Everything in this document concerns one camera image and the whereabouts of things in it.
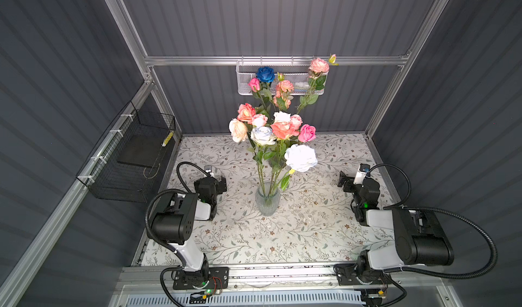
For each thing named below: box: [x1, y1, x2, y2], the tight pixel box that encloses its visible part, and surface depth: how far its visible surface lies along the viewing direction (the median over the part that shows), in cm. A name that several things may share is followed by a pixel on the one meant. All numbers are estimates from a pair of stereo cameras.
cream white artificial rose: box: [228, 118, 248, 143], surface depth 71 cm
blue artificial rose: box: [256, 66, 276, 83], surface depth 80 cm
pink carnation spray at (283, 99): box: [273, 71, 295, 112], surface depth 84 cm
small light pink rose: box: [290, 114, 304, 132], surface depth 65 cm
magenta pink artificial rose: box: [247, 77, 261, 93], surface depth 82 cm
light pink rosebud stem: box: [298, 123, 317, 143], surface depth 62 cm
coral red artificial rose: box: [269, 121, 300, 194], surface depth 60 cm
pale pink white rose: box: [251, 113, 269, 128], surface depth 66 cm
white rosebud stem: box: [273, 110, 291, 123], surface depth 65 cm
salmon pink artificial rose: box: [236, 102, 257, 124], surface depth 70 cm
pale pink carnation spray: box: [295, 53, 340, 115], surface depth 80 cm
